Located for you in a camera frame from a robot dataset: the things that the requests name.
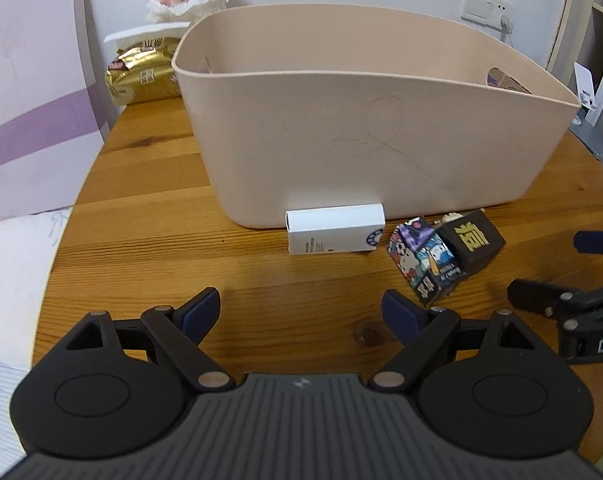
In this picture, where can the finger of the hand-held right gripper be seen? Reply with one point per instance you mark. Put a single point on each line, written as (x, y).
(599, 241)
(531, 295)

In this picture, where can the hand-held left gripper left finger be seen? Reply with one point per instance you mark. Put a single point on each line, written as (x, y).
(201, 307)

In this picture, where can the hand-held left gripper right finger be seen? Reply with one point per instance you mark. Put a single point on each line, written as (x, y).
(399, 310)

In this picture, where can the cartoon printed box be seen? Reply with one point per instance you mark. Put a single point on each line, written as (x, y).
(424, 262)

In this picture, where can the black box with gold print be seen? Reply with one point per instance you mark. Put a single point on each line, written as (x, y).
(474, 247)

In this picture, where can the small white box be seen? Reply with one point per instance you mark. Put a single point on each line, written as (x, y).
(334, 232)

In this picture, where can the beige plastic storage basket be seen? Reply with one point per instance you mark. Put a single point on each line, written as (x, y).
(361, 125)

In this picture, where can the grey flat device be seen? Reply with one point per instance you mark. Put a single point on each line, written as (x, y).
(594, 135)

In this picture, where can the white labelled card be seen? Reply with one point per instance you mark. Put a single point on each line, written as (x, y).
(585, 87)

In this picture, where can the brown cardboard piece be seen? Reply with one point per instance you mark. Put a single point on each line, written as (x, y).
(504, 80)

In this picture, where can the white bedding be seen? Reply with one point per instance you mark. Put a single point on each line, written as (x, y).
(9, 310)

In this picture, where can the white shelf unit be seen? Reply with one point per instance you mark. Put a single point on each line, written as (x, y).
(589, 20)

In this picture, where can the gold snack bag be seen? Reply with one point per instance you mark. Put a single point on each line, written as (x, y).
(141, 75)

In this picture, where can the white and purple board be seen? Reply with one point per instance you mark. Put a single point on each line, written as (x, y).
(31, 90)

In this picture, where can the white tissue pack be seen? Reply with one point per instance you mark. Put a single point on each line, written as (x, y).
(141, 32)

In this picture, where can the white wall switch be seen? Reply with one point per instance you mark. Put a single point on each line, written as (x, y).
(484, 5)

